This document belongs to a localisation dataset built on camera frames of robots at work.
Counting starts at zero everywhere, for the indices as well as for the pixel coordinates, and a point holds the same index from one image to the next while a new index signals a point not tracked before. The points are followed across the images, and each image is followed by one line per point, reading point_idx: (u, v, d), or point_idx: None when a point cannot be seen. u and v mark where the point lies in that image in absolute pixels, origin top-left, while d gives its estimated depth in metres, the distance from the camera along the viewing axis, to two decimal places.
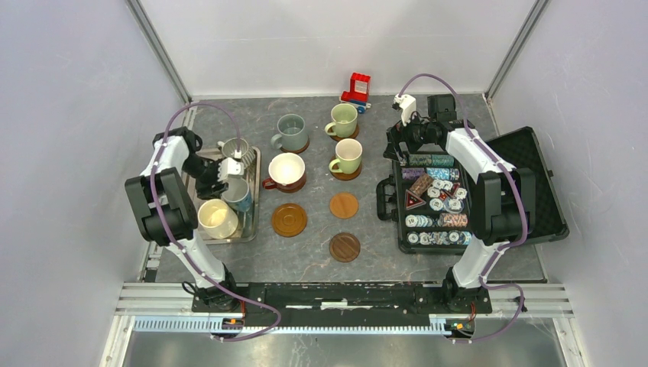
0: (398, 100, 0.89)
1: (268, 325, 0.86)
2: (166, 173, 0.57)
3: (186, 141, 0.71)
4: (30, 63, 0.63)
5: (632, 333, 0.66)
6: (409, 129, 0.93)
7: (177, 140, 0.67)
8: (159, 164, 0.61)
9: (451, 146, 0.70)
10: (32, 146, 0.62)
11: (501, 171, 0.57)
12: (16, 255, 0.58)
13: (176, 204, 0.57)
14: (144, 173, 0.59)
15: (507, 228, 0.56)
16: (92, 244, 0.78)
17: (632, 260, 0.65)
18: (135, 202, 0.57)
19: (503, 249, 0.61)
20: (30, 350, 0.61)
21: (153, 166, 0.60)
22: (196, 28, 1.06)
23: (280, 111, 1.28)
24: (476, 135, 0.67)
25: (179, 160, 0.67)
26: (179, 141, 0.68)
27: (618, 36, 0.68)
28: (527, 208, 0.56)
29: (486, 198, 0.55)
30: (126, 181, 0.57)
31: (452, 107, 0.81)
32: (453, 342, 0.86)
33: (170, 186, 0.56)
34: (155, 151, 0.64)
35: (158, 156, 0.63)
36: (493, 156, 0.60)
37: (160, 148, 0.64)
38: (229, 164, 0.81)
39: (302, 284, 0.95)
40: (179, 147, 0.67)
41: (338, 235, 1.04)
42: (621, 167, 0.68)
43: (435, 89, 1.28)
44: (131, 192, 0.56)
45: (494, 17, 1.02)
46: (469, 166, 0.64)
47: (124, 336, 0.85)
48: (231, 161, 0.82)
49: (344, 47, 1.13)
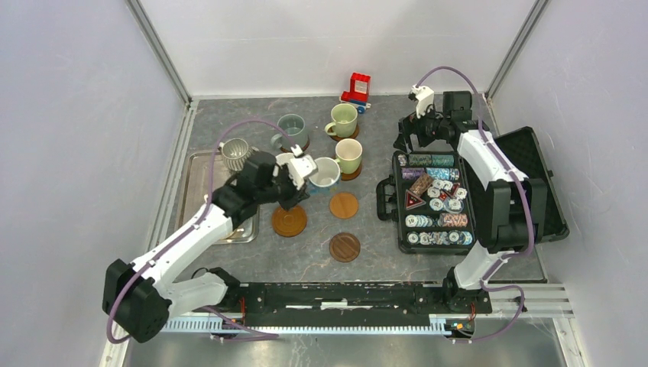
0: (415, 91, 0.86)
1: (280, 325, 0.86)
2: (142, 290, 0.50)
3: (237, 215, 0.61)
4: (30, 65, 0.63)
5: (632, 333, 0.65)
6: (422, 121, 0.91)
7: (211, 225, 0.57)
8: (155, 264, 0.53)
9: (462, 147, 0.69)
10: (32, 146, 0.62)
11: (513, 180, 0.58)
12: (17, 256, 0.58)
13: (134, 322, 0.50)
14: (137, 263, 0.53)
15: (511, 238, 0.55)
16: (94, 243, 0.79)
17: (632, 260, 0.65)
18: (108, 288, 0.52)
19: (507, 258, 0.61)
20: (30, 350, 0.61)
21: (145, 265, 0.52)
22: (197, 28, 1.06)
23: (280, 111, 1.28)
24: (490, 140, 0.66)
25: (205, 245, 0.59)
26: (218, 225, 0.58)
27: (618, 37, 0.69)
28: (536, 219, 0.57)
29: (495, 206, 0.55)
30: (117, 258, 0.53)
31: (468, 105, 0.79)
32: (453, 342, 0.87)
33: (134, 306, 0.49)
34: (179, 230, 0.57)
35: (171, 242, 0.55)
36: (505, 164, 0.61)
37: (186, 232, 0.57)
38: (297, 165, 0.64)
39: (302, 284, 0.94)
40: (208, 237, 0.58)
41: (338, 235, 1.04)
42: (621, 167, 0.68)
43: (444, 88, 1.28)
44: (109, 277, 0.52)
45: (494, 18, 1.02)
46: (480, 170, 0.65)
47: (124, 336, 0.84)
48: (297, 162, 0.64)
49: (345, 47, 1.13)
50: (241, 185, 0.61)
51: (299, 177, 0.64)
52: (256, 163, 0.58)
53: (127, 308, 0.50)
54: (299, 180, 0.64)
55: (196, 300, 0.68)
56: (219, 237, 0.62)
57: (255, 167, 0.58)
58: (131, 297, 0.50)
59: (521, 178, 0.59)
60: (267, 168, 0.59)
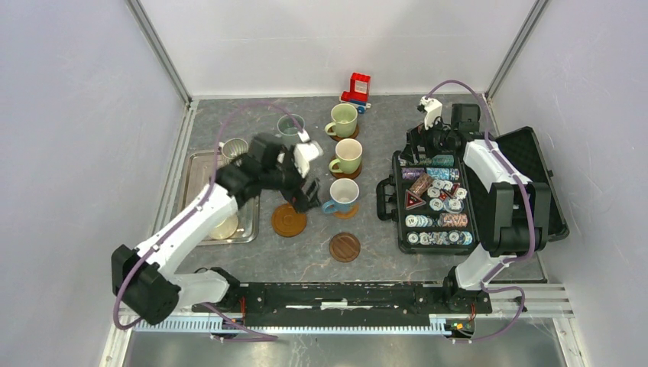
0: (423, 102, 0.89)
1: (280, 325, 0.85)
2: (147, 275, 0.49)
3: (241, 197, 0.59)
4: (31, 65, 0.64)
5: (633, 333, 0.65)
6: (429, 133, 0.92)
7: (215, 206, 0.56)
8: (159, 248, 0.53)
9: (468, 156, 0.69)
10: (31, 147, 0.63)
11: (516, 183, 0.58)
12: (17, 255, 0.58)
13: (143, 306, 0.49)
14: (140, 248, 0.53)
15: (515, 242, 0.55)
16: (94, 242, 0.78)
17: (632, 259, 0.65)
18: (117, 275, 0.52)
19: (508, 261, 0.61)
20: (29, 350, 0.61)
21: (150, 248, 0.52)
22: (197, 28, 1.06)
23: (280, 111, 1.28)
24: (496, 147, 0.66)
25: (208, 224, 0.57)
26: (222, 206, 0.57)
27: (618, 36, 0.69)
28: (538, 224, 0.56)
29: (497, 207, 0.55)
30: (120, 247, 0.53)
31: (476, 118, 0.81)
32: (453, 342, 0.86)
33: (141, 292, 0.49)
34: (182, 213, 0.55)
35: (176, 225, 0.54)
36: (509, 167, 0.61)
37: (189, 213, 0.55)
38: (302, 149, 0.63)
39: (302, 284, 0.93)
40: (212, 219, 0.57)
41: (338, 235, 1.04)
42: (621, 168, 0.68)
43: (444, 89, 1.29)
44: (116, 265, 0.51)
45: (494, 18, 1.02)
46: (485, 177, 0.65)
47: (124, 336, 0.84)
48: (302, 145, 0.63)
49: (345, 47, 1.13)
50: (247, 166, 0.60)
51: (304, 162, 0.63)
52: (262, 141, 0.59)
53: (134, 292, 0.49)
54: (303, 166, 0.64)
55: (194, 295, 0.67)
56: (218, 224, 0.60)
57: (265, 144, 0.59)
58: (137, 280, 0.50)
59: (525, 182, 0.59)
60: (275, 149, 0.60)
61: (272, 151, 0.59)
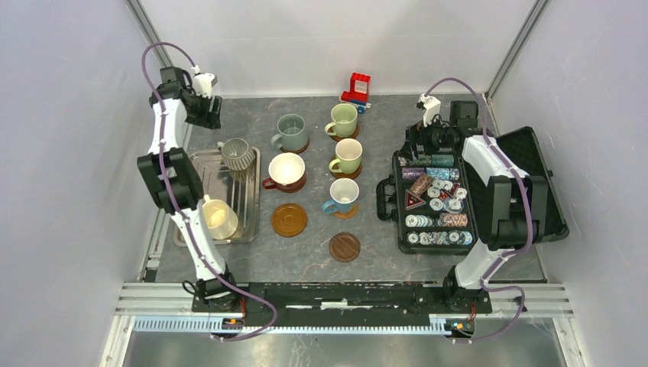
0: (422, 99, 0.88)
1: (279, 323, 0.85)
2: (176, 154, 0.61)
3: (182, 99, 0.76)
4: (31, 64, 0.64)
5: (633, 333, 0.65)
6: (428, 131, 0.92)
7: (174, 108, 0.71)
8: (164, 140, 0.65)
9: (467, 151, 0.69)
10: (32, 147, 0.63)
11: (514, 177, 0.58)
12: (16, 255, 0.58)
13: (188, 180, 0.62)
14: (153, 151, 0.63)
15: (513, 235, 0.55)
16: (94, 241, 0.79)
17: (632, 259, 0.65)
18: (149, 179, 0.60)
19: (507, 255, 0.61)
20: (29, 349, 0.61)
21: (161, 143, 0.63)
22: (198, 28, 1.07)
23: (280, 111, 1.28)
24: (494, 142, 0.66)
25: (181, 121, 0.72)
26: (177, 105, 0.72)
27: (618, 35, 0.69)
28: (536, 217, 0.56)
29: (495, 202, 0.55)
30: (136, 159, 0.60)
31: (474, 115, 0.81)
32: (453, 342, 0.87)
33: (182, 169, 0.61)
34: (157, 121, 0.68)
35: (162, 128, 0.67)
36: (507, 161, 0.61)
37: (163, 118, 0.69)
38: (201, 78, 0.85)
39: (302, 284, 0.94)
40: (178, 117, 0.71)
41: (338, 235, 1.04)
42: (620, 167, 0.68)
43: (444, 89, 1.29)
44: (145, 170, 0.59)
45: (494, 18, 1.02)
46: (483, 172, 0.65)
47: (124, 336, 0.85)
48: (200, 76, 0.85)
49: (345, 48, 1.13)
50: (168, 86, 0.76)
51: (207, 86, 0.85)
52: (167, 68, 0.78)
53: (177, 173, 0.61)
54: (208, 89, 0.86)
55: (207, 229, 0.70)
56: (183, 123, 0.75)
57: (172, 69, 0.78)
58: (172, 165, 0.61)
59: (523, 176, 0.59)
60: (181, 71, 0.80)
61: (181, 75, 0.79)
